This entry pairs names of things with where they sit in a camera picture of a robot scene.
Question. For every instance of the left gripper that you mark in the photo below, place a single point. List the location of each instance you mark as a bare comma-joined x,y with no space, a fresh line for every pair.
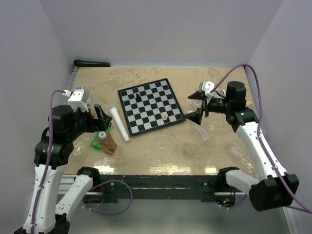
95,124

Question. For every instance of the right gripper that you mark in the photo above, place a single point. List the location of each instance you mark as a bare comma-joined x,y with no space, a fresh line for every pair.
195,116

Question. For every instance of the white bottle cap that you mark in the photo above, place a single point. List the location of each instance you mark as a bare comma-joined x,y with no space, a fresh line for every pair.
102,135

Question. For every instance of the amber drink bottle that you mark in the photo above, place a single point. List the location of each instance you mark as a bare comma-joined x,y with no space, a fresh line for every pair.
108,144

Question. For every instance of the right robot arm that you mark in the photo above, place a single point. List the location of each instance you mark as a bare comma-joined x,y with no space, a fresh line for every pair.
273,186

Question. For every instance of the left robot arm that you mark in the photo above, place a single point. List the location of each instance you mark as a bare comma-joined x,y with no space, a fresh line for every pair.
46,214

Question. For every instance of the white tube bottle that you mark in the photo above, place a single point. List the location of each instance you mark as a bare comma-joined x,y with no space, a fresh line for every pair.
115,114

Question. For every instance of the blue cap tea bottle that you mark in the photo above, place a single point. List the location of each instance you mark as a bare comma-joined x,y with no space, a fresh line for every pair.
88,98

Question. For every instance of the clear empty bottle centre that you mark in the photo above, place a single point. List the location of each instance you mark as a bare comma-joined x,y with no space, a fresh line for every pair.
202,133

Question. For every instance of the pepsi label bottle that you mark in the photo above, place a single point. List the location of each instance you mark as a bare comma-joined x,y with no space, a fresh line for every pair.
220,94

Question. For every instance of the green plastic bottle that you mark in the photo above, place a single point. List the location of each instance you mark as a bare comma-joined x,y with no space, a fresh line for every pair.
94,143

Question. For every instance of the clear bottle left front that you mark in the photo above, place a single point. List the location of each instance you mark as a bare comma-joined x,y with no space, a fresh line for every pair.
81,145

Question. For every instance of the yellow cap clear bottle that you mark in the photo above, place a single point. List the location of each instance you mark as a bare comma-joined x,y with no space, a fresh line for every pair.
248,104

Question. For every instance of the clear crushed bottle right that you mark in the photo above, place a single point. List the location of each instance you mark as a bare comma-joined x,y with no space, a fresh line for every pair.
237,151

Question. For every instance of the black chess piece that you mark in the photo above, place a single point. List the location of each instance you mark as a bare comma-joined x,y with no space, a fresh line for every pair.
138,97

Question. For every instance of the black white chessboard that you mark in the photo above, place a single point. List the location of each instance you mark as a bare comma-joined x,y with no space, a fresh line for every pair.
145,116

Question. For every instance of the black handle tool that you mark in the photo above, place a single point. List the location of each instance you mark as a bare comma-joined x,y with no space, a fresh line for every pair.
82,63

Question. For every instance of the black base frame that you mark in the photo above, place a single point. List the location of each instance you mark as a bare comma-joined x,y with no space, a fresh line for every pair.
161,187

